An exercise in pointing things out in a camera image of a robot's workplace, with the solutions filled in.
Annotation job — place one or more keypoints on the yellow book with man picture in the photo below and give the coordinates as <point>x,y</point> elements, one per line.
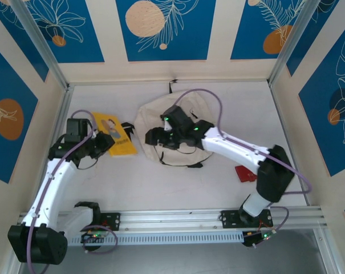
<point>123,142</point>

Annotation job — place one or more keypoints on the red leather wallet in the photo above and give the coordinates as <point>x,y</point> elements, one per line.
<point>243,172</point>

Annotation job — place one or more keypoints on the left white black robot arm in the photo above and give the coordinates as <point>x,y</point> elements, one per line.
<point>62,182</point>

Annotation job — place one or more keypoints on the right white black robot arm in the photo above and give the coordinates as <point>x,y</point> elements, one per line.
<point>232,145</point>

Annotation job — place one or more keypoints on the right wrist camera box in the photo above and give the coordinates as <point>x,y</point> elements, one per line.
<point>178,117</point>

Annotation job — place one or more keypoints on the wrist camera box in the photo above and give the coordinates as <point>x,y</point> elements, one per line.
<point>76,128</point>
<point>178,117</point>

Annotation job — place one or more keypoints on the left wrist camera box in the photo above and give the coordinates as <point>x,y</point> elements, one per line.
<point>76,128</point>

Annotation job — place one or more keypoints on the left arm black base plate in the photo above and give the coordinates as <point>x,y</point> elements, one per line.
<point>112,221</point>

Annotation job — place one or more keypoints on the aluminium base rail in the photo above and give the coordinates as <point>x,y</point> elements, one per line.
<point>172,218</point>

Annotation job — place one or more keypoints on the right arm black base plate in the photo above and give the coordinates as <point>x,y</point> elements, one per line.
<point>230,218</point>

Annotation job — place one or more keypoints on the left aluminium frame post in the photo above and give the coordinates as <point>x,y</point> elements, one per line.
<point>38,42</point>

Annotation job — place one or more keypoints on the aluminium frame post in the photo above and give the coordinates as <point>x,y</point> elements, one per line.
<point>38,42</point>
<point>292,42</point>

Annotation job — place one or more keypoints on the right aluminium frame post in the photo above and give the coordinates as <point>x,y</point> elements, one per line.
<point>292,42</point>

